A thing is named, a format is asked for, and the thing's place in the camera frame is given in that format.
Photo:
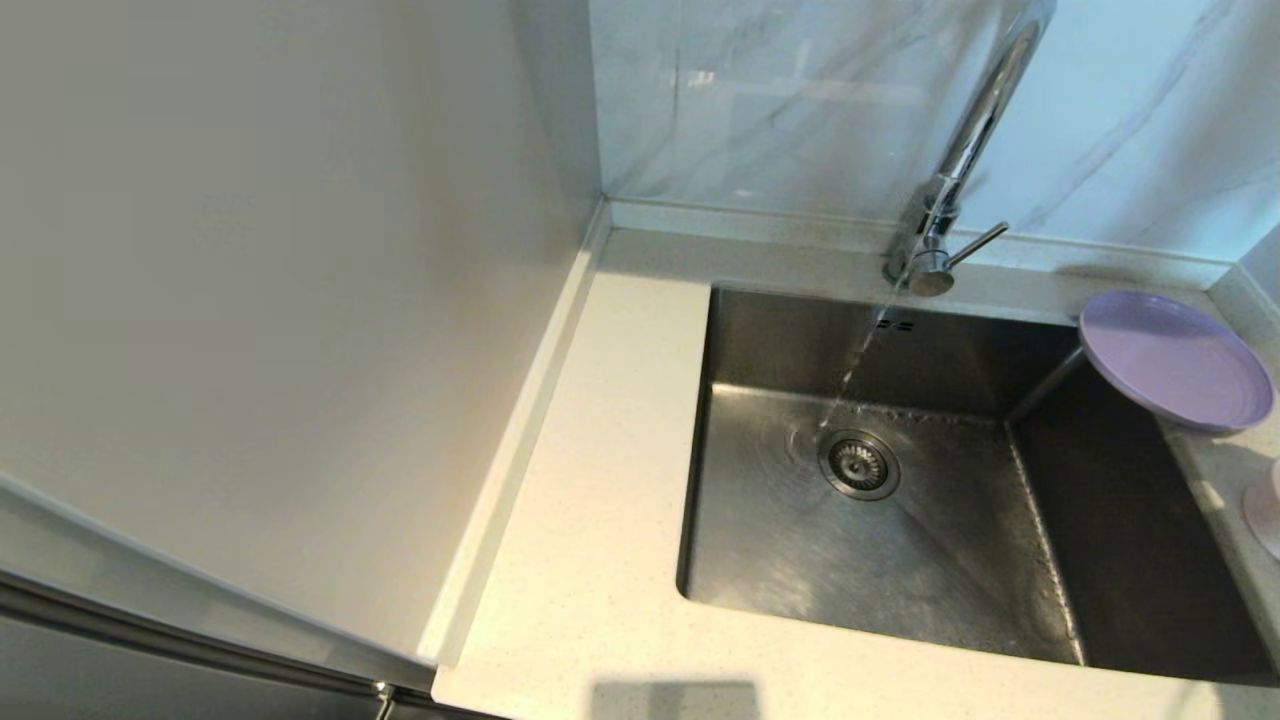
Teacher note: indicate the purple round plate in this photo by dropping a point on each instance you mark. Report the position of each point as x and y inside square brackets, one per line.
[1170, 365]

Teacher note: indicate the chrome kitchen faucet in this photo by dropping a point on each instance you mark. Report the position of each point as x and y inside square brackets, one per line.
[980, 120]

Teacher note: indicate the metal sink drain strainer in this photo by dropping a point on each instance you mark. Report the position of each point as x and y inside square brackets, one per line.
[859, 466]

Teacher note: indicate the stainless steel sink basin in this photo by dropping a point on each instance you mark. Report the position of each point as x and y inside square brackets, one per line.
[900, 570]

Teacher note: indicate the stainless steel appliance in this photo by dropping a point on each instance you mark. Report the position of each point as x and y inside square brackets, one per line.
[100, 660]

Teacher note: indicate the pink cup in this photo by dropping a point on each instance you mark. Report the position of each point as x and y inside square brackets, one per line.
[1266, 510]

